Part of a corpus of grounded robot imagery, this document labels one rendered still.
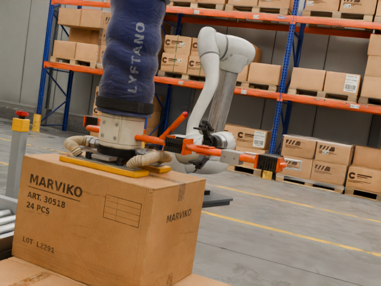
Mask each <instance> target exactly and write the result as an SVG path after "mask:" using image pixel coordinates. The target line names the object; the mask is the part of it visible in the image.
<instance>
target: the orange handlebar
mask: <svg viewBox="0 0 381 286"><path fill-rule="evenodd" d="M86 129H87V130H88V131H91V132H97V133H99V129H100V127H99V126H95V125H88V126H86ZM145 133H146V130H145V129H144V130H143V134H142V135H135V137H134V139H135V140H137V141H143V142H148V143H152V144H157V145H163V143H164V140H162V139H158V137H153V136H147V135H144V134H145ZM185 150H189V151H192V152H196V154H202V155H207V156H210V155H214V156H218V157H220V156H221V149H216V148H215V147H213V146H207V145H195V144H190V145H188V144H186V146H185ZM239 160H240V161H243V162H249V163H255V156H254V155H248V154H243V155H240V156H239ZM286 167H287V163H286V162H281V163H280V169H285V168H286Z"/></svg>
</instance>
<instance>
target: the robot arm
mask: <svg viewBox="0 0 381 286"><path fill-rule="evenodd" d="M197 50H198V55H199V58H200V62H201V65H202V67H203V70H204V73H205V78H206V79H205V85H204V88H203V89H202V92H201V94H200V96H199V98H198V101H197V103H196V105H195V107H194V109H193V111H192V113H191V115H190V118H189V120H188V124H187V132H186V136H185V135H180V134H172V135H175V136H176V137H183V138H193V139H194V140H193V144H195V145H207V146H213V147H215V148H217V147H221V148H227V149H231V150H234V149H235V147H236V141H235V137H234V136H233V135H232V134H231V133H228V132H224V129H225V125H226V121H227V117H228V112H229V109H230V105H231V101H232V97H233V94H234V90H235V86H236V82H237V78H238V74H239V73H241V72H242V70H243V69H244V67H245V66H246V65H249V64H250V63H251V62H252V61H253V60H254V58H255V53H256V52H255V48H254V46H253V45H252V44H251V43H250V42H248V41H247V40H244V39H242V38H239V37H236V36H231V35H224V34H221V33H218V32H216V30H215V29H213V28H212V27H204V28H202V29H201V30H200V33H199V34H198V39H197ZM219 68H220V72H219ZM213 96H214V97H213ZM212 97H213V101H212V104H211V109H210V113H209V118H208V121H205V120H203V121H202V124H200V125H199V123H200V120H201V118H202V116H203V114H204V112H205V110H206V109H207V107H208V105H209V103H210V101H211V99H212ZM198 125H199V126H198ZM198 130H202V133H203V135H201V134H199V131H198ZM176 137H175V138H176ZM170 153H172V155H173V159H172V161H171V162H167V163H166V162H165V163H162V164H163V165H165V166H169V167H171V171H175V172H179V173H183V174H189V173H195V174H206V175H211V174H218V173H221V172H223V171H225V170H226V169H227V168H228V166H229V164H228V163H222V162H220V157H218V156H214V155H210V156H207V155H202V154H196V152H192V154H187V155H181V154H178V153H173V152H170Z"/></svg>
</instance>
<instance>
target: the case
mask: <svg viewBox="0 0 381 286"><path fill-rule="evenodd" d="M61 155H73V154H72V153H53V154H30V155H23V160H22V169H21V175H20V185H19V194H18V203H17V209H16V218H15V227H14V237H13V242H12V252H11V255H12V256H15V257H17V258H20V259H22V260H25V261H27V262H30V263H33V264H35V265H37V266H40V267H42V268H46V269H47V270H50V271H53V272H55V273H58V274H60V275H63V276H66V277H68V278H71V279H73V280H76V281H78V282H81V283H83V284H86V285H89V286H172V285H174V284H175V283H177V282H178V281H180V280H182V279H183V278H185V277H187V276H189V275H190V274H192V268H193V261H194V254H195V250H196V243H197V236H198V229H199V224H200V217H201V210H202V203H203V199H204V192H205V184H206V179H205V178H200V177H197V176H193V175H188V174H183V173H179V172H175V171H169V172H165V173H160V174H159V173H154V172H151V171H149V175H148V176H143V177H139V178H131V177H128V176H123V175H119V174H114V173H109V172H106V171H102V170H97V169H92V168H89V167H85V166H80V165H75V164H72V163H68V162H63V161H60V160H59V158H60V156H61Z"/></svg>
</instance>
